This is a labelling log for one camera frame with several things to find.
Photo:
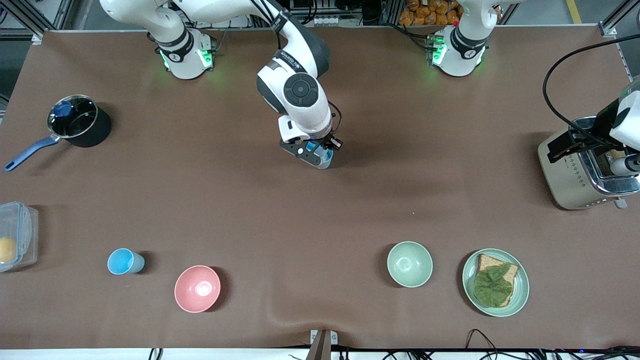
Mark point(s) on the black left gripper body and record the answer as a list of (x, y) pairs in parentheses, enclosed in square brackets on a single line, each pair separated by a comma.
[(602, 123)]

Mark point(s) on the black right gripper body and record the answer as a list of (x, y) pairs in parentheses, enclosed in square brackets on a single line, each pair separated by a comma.
[(331, 142)]

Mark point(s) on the blue cup with white wad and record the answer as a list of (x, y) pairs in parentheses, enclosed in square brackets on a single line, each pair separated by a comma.
[(327, 161)]

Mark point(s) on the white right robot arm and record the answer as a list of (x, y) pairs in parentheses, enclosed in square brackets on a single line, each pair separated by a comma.
[(300, 90)]

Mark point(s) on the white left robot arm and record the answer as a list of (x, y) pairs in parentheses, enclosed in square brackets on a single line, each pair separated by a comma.
[(465, 45)]

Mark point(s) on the beige chrome toaster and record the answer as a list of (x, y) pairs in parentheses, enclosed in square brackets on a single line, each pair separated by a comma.
[(565, 175)]

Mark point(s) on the brown table mat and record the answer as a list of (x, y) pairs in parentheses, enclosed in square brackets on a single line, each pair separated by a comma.
[(300, 225)]

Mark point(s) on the small white power strip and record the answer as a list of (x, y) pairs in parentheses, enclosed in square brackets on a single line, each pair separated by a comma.
[(325, 21)]

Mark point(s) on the brown bread slice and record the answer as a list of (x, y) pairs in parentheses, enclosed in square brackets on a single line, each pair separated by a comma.
[(487, 261)]

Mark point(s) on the green bowl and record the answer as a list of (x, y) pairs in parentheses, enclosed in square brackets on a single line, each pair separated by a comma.
[(410, 264)]

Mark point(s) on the green plate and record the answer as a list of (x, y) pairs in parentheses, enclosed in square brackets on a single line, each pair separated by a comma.
[(520, 290)]

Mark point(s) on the green lettuce leaf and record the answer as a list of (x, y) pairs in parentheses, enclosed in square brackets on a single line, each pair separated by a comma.
[(492, 287)]

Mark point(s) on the bag of orange bread rolls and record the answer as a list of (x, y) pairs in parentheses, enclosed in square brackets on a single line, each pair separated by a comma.
[(425, 12)]

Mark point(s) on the pink bowl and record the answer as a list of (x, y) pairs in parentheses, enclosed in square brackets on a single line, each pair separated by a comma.
[(197, 289)]

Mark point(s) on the glass lid blue knob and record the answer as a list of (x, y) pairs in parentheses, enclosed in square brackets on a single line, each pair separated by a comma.
[(80, 120)]

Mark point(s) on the clear plastic container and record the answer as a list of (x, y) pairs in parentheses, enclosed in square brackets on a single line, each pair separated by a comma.
[(25, 235)]

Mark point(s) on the yellow food piece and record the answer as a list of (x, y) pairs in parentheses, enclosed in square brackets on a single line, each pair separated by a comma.
[(6, 249)]

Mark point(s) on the metal corner bracket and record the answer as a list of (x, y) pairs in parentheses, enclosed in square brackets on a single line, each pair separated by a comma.
[(608, 30), (36, 38)]

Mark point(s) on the aluminium frame beam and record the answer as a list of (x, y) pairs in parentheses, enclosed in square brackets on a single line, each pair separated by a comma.
[(620, 14), (21, 12)]

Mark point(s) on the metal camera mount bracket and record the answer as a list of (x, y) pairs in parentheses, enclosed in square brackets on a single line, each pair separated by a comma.
[(322, 345)]

